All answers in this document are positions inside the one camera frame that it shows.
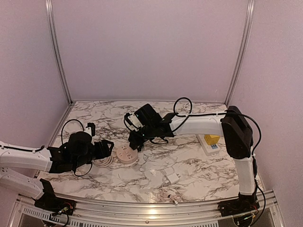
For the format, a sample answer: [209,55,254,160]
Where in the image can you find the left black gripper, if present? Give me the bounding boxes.
[72,140,114,169]

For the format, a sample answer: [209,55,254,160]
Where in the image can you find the pink round socket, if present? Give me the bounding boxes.
[92,145,139,167]

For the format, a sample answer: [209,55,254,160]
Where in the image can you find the white usb charger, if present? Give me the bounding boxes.
[163,168,180,185]

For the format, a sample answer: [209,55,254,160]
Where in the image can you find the yellow cube socket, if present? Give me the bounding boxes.
[204,134,220,146]

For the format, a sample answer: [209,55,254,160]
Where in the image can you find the white multicolour power strip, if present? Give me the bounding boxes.
[196,134,221,157]

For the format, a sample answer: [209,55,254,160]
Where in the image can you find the black power adapter with cable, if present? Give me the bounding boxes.
[128,131,168,152]

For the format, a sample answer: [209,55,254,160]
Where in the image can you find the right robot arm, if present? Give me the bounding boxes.
[124,104,258,212]

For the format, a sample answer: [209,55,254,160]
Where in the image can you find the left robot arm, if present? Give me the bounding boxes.
[0,123,114,210]

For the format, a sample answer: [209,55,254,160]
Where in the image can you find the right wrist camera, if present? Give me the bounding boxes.
[124,113,143,131]

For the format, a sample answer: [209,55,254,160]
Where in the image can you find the pink usb cable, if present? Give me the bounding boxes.
[158,186,180,205]

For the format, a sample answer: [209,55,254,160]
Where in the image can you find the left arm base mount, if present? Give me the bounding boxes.
[34,196,76,215]

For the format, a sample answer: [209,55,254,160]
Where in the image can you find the front aluminium rail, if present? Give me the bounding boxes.
[4,190,286,227]

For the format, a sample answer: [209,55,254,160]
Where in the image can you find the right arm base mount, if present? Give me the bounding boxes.
[218,198,260,217]

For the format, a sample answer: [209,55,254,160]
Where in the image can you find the left aluminium frame post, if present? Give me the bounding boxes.
[45,0,73,105]

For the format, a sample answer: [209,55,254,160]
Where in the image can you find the aluminium frame post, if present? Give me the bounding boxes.
[224,0,255,106]
[45,0,73,105]

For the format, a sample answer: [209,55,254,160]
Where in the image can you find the right aluminium frame post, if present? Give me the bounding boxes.
[224,0,255,106]

